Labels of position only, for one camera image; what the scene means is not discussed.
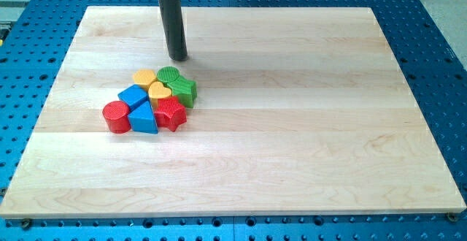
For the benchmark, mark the blue triangle block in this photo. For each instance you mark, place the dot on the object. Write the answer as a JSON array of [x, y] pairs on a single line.
[[143, 120]]

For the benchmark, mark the blue cube block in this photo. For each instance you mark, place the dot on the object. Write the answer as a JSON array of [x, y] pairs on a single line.
[[134, 96]]

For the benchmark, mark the green star block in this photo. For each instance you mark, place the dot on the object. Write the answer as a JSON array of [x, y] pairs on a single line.
[[185, 90]]

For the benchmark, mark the yellow hexagon block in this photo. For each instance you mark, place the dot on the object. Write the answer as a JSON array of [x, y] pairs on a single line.
[[144, 78]]

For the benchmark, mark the left corner clamp bolt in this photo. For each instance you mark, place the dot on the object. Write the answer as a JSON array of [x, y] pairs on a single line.
[[26, 223]]

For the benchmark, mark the red star block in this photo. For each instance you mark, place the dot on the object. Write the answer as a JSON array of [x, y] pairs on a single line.
[[170, 113]]

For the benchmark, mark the right corner clamp bolt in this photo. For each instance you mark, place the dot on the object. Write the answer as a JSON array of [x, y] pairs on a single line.
[[452, 217]]

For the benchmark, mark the light wooden board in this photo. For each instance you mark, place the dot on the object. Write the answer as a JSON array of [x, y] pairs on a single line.
[[299, 111]]

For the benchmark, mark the yellow heart block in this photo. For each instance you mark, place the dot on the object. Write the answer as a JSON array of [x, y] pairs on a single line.
[[157, 91]]

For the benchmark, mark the red cylinder block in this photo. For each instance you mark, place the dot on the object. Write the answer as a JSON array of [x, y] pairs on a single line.
[[116, 117]]

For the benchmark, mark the corner clamp bolt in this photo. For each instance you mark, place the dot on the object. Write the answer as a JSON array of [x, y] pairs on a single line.
[[26, 223], [452, 217]]

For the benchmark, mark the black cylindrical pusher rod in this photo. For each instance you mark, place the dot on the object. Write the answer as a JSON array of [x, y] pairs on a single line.
[[171, 14]]

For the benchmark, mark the green cylinder block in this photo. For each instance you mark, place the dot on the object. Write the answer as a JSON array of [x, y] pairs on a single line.
[[167, 74]]

